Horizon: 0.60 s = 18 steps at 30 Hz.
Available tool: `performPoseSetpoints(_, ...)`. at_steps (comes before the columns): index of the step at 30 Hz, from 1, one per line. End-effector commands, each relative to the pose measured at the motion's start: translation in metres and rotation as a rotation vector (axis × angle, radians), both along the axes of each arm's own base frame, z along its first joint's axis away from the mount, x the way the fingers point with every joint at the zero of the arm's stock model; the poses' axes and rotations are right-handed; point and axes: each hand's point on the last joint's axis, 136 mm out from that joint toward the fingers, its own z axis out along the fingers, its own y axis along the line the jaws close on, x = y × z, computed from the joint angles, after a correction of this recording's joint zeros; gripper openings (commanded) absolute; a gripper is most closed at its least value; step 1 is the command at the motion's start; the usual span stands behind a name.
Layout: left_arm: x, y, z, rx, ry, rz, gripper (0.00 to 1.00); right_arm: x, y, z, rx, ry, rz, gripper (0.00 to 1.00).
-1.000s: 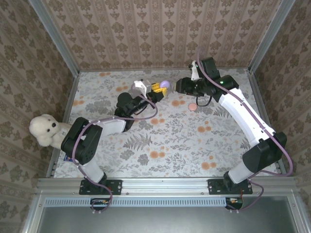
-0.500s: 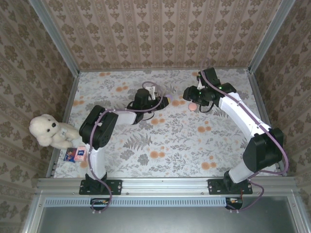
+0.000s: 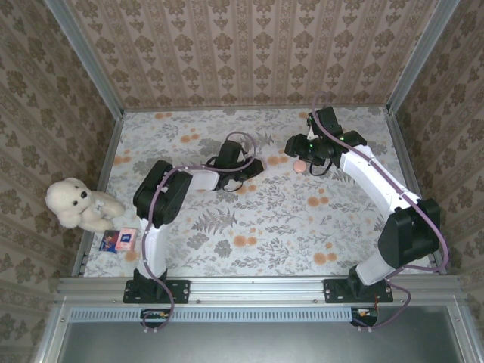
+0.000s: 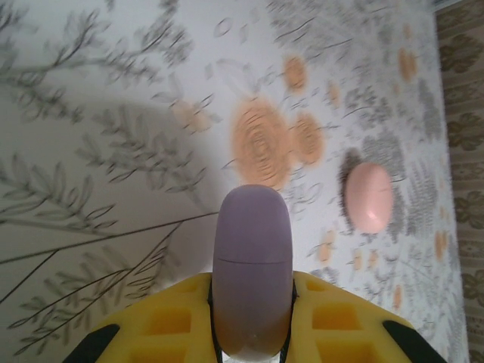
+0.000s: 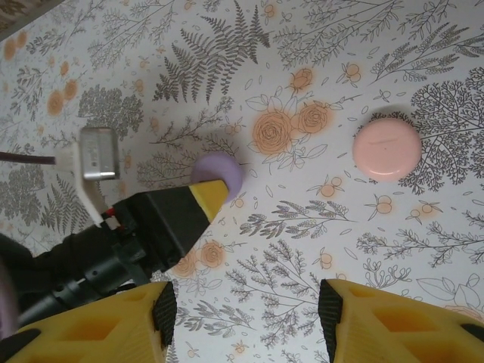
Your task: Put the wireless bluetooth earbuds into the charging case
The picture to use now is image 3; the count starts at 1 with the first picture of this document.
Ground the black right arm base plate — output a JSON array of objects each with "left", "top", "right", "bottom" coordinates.
[{"left": 323, "top": 278, "right": 394, "bottom": 305}]

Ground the aluminium table side rail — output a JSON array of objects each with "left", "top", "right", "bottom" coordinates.
[
  {"left": 386, "top": 107, "right": 448, "bottom": 276},
  {"left": 71, "top": 111, "right": 125, "bottom": 278}
]

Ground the white teddy bear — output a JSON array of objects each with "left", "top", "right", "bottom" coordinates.
[{"left": 45, "top": 176, "right": 126, "bottom": 232}]

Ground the thin aluminium table end rail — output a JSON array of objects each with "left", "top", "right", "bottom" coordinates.
[{"left": 123, "top": 107, "right": 390, "bottom": 113}]

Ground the aluminium frame post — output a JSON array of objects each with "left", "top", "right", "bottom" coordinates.
[
  {"left": 386, "top": 0, "right": 461, "bottom": 114},
  {"left": 44, "top": 0, "right": 126, "bottom": 119}
]

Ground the thin black right gripper cable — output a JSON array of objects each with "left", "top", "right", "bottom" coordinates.
[{"left": 309, "top": 157, "right": 331, "bottom": 176}]

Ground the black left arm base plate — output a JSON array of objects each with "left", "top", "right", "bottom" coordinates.
[{"left": 123, "top": 278, "right": 191, "bottom": 305}]

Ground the pink tissue packet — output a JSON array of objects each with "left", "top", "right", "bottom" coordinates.
[{"left": 114, "top": 227, "right": 138, "bottom": 251}]

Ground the aluminium mounting rail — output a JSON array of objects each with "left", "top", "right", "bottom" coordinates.
[{"left": 56, "top": 275, "right": 463, "bottom": 306}]

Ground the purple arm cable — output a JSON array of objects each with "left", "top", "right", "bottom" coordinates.
[
  {"left": 140, "top": 131, "right": 259, "bottom": 336},
  {"left": 312, "top": 89, "right": 451, "bottom": 332}
]

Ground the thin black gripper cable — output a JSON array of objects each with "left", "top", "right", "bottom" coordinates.
[
  {"left": 309, "top": 157, "right": 331, "bottom": 176},
  {"left": 217, "top": 175, "right": 245, "bottom": 193}
]

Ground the grey slotted cable duct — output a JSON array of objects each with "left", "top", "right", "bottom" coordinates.
[{"left": 70, "top": 306, "right": 353, "bottom": 323}]

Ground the thin black left gripper cable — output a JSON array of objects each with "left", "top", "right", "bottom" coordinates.
[{"left": 217, "top": 175, "right": 245, "bottom": 193}]

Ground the floral patterned table cover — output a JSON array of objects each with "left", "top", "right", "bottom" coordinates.
[{"left": 81, "top": 107, "right": 436, "bottom": 278}]

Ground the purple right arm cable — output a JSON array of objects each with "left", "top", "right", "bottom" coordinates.
[{"left": 312, "top": 89, "right": 451, "bottom": 332}]

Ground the grey metal panel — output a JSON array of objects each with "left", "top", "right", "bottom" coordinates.
[{"left": 56, "top": 306, "right": 470, "bottom": 363}]

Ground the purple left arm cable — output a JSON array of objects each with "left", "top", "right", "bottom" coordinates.
[{"left": 140, "top": 131, "right": 259, "bottom": 336}]

